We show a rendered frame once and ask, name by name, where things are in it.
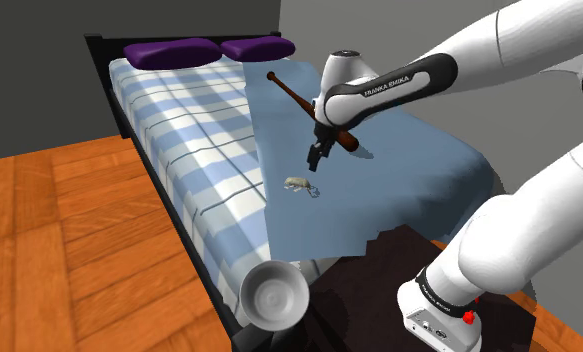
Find small beige animal figure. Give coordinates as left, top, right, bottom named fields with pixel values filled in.
left=283, top=176, right=319, bottom=198

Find brown wooden baseball bat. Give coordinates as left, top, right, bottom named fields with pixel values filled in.
left=265, top=70, right=360, bottom=153

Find plain blue blanket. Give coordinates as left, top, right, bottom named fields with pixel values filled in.
left=242, top=60, right=496, bottom=263

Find purple pillow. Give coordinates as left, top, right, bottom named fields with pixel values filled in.
left=122, top=37, right=223, bottom=71
left=220, top=35, right=297, bottom=63

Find bed with checked blue cover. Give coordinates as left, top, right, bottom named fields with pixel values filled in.
left=84, top=30, right=496, bottom=352

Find grey round bowl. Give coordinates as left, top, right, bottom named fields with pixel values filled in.
left=239, top=259, right=311, bottom=333

